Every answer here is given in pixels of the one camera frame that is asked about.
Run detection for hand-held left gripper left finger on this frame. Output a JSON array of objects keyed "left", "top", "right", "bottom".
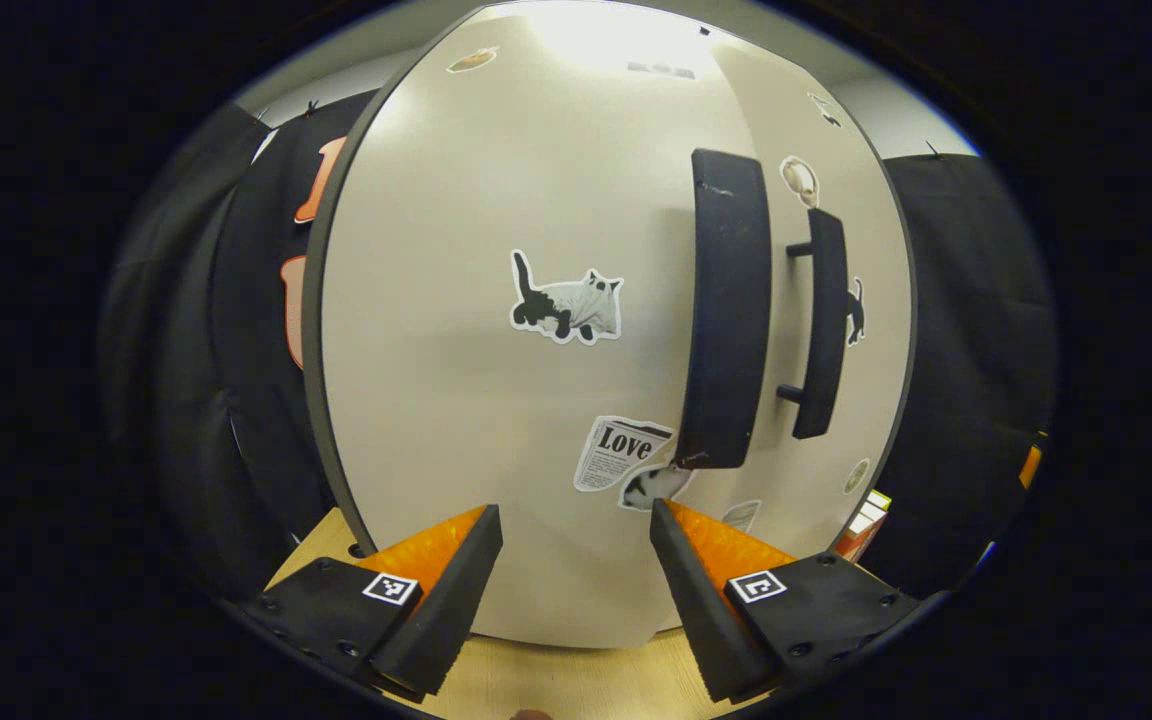
[{"left": 241, "top": 504, "right": 504, "bottom": 704}]

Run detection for black backdrop cloth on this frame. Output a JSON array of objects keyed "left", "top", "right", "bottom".
[{"left": 101, "top": 90, "right": 1057, "bottom": 601}]

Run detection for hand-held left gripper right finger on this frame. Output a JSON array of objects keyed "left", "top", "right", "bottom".
[{"left": 648, "top": 500, "right": 922, "bottom": 704}]

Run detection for white shoe cabinet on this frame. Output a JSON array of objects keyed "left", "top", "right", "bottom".
[{"left": 301, "top": 0, "right": 922, "bottom": 561}]

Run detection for white cabinet door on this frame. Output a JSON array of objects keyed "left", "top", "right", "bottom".
[
  {"left": 304, "top": 5, "right": 752, "bottom": 649},
  {"left": 711, "top": 40, "right": 919, "bottom": 561}
]

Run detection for black door handle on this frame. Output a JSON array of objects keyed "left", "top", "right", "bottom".
[
  {"left": 776, "top": 208, "right": 850, "bottom": 441},
  {"left": 674, "top": 148, "right": 773, "bottom": 471}
]

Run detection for brown book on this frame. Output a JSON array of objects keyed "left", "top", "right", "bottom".
[{"left": 834, "top": 505, "right": 887, "bottom": 563}]

